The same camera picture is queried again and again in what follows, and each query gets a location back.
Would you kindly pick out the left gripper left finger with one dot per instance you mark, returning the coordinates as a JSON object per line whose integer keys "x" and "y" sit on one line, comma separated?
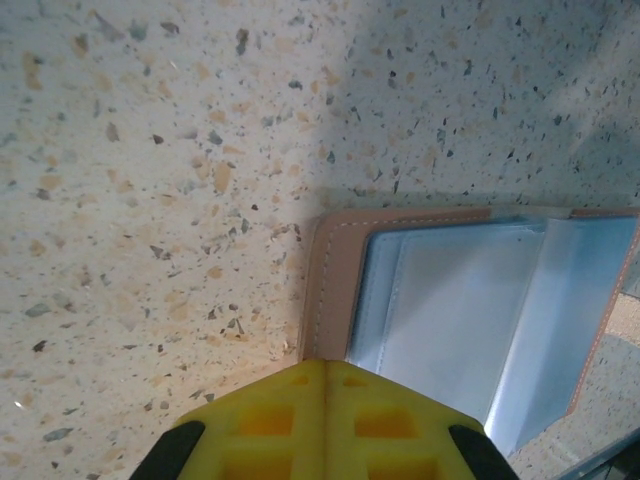
{"x": 260, "y": 430}

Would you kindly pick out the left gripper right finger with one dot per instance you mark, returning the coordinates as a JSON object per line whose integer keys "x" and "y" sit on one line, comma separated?
{"x": 395, "y": 430}

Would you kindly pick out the tan leather card holder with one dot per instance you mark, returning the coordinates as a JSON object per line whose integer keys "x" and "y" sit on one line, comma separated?
{"x": 340, "y": 280}

